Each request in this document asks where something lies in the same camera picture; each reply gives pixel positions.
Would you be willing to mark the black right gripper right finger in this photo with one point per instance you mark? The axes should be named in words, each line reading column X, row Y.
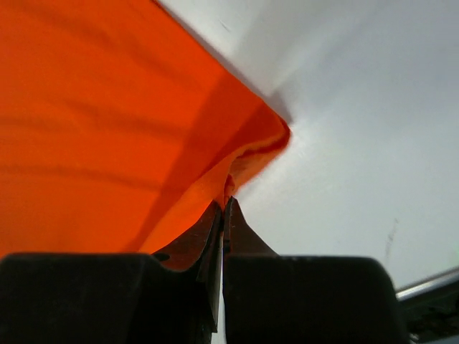
column 273, row 298

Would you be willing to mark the orange t-shirt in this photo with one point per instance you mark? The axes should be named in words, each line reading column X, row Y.
column 118, row 128

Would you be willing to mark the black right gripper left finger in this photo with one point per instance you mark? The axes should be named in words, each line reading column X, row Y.
column 170, row 296

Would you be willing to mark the aluminium front rail frame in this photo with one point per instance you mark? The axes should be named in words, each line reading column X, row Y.
column 435, row 282

